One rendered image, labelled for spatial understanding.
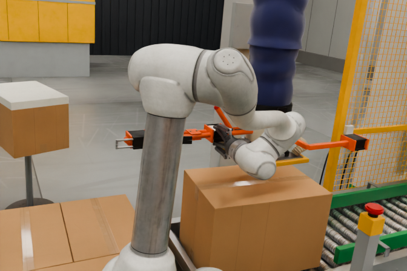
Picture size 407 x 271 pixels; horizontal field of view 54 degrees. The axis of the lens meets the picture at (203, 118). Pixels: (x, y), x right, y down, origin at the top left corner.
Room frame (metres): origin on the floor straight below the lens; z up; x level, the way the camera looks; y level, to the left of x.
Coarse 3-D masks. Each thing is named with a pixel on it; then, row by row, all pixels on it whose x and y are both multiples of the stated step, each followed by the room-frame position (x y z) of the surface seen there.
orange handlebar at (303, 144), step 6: (186, 132) 1.60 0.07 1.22; (192, 132) 1.58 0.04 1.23; (198, 132) 1.59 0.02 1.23; (204, 132) 1.64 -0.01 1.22; (234, 132) 1.66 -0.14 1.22; (240, 132) 1.68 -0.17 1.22; (246, 132) 1.69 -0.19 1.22; (252, 132) 1.71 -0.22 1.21; (126, 138) 1.47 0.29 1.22; (198, 138) 1.59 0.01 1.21; (300, 144) 1.58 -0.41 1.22; (306, 144) 1.56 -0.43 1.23; (312, 144) 1.57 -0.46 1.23; (318, 144) 1.58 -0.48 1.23; (324, 144) 1.59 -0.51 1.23; (330, 144) 1.60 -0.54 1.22; (336, 144) 1.61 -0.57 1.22; (342, 144) 1.63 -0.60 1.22; (348, 144) 1.65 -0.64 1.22
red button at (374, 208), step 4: (368, 204) 1.44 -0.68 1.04; (372, 204) 1.44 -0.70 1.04; (376, 204) 1.44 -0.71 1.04; (368, 208) 1.42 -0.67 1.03; (372, 208) 1.41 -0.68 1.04; (376, 208) 1.41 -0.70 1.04; (380, 208) 1.41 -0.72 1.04; (368, 212) 1.43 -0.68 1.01; (372, 212) 1.40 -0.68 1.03; (376, 212) 1.39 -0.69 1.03; (380, 212) 1.39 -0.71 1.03; (372, 216) 1.41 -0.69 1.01; (376, 216) 1.41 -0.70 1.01
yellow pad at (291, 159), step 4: (284, 152) 1.71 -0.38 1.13; (288, 152) 1.71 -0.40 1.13; (292, 152) 1.76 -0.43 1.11; (288, 156) 1.71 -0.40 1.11; (292, 156) 1.72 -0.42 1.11; (296, 156) 1.72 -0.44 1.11; (300, 156) 1.73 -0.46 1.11; (304, 156) 1.74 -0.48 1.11; (276, 160) 1.65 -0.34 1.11; (280, 160) 1.66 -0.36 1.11; (284, 160) 1.67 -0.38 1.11; (288, 160) 1.67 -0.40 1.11; (292, 160) 1.68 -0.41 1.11; (296, 160) 1.69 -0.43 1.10; (300, 160) 1.70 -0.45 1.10; (304, 160) 1.70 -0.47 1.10; (308, 160) 1.72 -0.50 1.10; (276, 164) 1.63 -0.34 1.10; (280, 164) 1.64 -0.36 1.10; (284, 164) 1.65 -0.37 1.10; (288, 164) 1.66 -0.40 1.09; (292, 164) 1.67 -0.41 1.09
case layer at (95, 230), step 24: (0, 216) 1.93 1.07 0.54; (24, 216) 1.95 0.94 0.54; (48, 216) 1.97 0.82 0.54; (72, 216) 1.99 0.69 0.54; (96, 216) 2.01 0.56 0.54; (120, 216) 2.03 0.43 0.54; (0, 240) 1.71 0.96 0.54; (24, 240) 1.73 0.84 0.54; (48, 240) 1.74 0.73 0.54; (72, 240) 1.76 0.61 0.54; (96, 240) 1.78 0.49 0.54; (120, 240) 1.79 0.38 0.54; (0, 264) 1.53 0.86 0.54; (24, 264) 1.55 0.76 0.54; (48, 264) 1.56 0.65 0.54; (72, 264) 1.57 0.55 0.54; (96, 264) 1.59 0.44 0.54
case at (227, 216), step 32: (192, 192) 1.71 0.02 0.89; (224, 192) 1.62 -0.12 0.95; (256, 192) 1.65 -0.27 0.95; (288, 192) 1.67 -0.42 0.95; (320, 192) 1.70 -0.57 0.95; (192, 224) 1.68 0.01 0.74; (224, 224) 1.49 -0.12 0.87; (256, 224) 1.55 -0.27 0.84; (288, 224) 1.61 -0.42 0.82; (320, 224) 1.68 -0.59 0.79; (192, 256) 1.65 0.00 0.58; (224, 256) 1.50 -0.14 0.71; (256, 256) 1.56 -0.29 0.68; (288, 256) 1.63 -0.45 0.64; (320, 256) 1.70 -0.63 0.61
